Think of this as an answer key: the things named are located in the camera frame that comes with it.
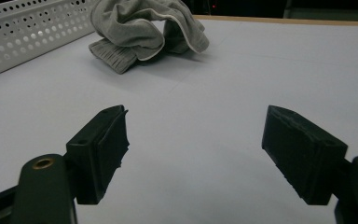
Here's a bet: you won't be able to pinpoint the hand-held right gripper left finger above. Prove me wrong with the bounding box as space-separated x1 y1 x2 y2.
65 105 131 205

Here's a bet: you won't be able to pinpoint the white perforated plastic basket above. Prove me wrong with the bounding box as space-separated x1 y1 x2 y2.
0 0 97 74

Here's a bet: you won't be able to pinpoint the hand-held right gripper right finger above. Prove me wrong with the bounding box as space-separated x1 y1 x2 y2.
261 105 349 206

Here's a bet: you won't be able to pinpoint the grey sweatpants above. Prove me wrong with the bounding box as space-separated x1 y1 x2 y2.
88 0 210 75

